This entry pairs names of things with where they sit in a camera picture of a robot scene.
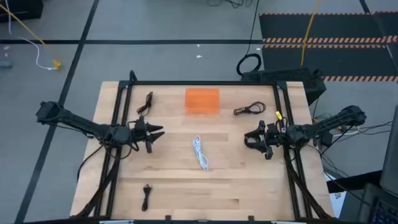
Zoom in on dark monitor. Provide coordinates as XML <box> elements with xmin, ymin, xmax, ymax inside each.
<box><xmin>379</xmin><ymin>105</ymin><xmax>398</xmax><ymax>198</ymax></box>

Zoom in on yellow cord with plug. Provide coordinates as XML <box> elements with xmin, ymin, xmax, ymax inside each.
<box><xmin>0</xmin><ymin>2</ymin><xmax>62</xmax><ymax>71</ymax></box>

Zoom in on black usb-c cable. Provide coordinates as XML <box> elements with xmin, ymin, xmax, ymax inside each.
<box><xmin>141</xmin><ymin>184</ymin><xmax>153</xmax><ymax>213</ymax></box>
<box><xmin>136</xmin><ymin>91</ymin><xmax>154</xmax><ymax>117</ymax></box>
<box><xmin>233</xmin><ymin>101</ymin><xmax>267</xmax><ymax>117</ymax></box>

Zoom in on tangled black floor cables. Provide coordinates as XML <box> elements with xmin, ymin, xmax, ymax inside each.
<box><xmin>206</xmin><ymin>0</ymin><xmax>254</xmax><ymax>9</ymax></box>

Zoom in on black box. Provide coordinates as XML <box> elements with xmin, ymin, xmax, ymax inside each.
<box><xmin>0</xmin><ymin>0</ymin><xmax>44</xmax><ymax>23</ymax></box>

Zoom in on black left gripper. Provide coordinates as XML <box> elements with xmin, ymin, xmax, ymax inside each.
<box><xmin>130</xmin><ymin>116</ymin><xmax>166</xmax><ymax>154</ymax></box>

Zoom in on white USB-C cable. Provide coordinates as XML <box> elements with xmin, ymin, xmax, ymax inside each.
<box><xmin>192</xmin><ymin>134</ymin><xmax>210</xmax><ymax>171</ymax></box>

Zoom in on black mat with hazard stripes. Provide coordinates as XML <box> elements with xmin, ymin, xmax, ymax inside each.
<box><xmin>258</xmin><ymin>10</ymin><xmax>398</xmax><ymax>83</ymax></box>

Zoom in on black keyboard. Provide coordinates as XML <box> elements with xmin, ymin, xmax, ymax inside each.
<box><xmin>357</xmin><ymin>182</ymin><xmax>398</xmax><ymax>224</ymax></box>

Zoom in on white printed paper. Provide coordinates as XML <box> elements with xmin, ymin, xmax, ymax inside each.
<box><xmin>328</xmin><ymin>190</ymin><xmax>348</xmax><ymax>219</ymax></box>

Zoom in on orange translucent plastic box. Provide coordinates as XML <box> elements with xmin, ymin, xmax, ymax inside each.
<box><xmin>184</xmin><ymin>88</ymin><xmax>221</xmax><ymax>115</ymax></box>

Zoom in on thick black looped floor cable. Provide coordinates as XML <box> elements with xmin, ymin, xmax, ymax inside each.
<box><xmin>236</xmin><ymin>0</ymin><xmax>263</xmax><ymax>77</ymax></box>

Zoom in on white floor cable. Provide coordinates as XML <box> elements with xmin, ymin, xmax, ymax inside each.
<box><xmin>4</xmin><ymin>0</ymin><xmax>55</xmax><ymax>71</ymax></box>

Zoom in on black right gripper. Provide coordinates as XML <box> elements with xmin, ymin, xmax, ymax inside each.
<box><xmin>244</xmin><ymin>120</ymin><xmax>289</xmax><ymax>161</ymax></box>

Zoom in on black aluminium table frame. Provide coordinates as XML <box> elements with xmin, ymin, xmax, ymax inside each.
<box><xmin>73</xmin><ymin>70</ymin><xmax>336</xmax><ymax>222</ymax></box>

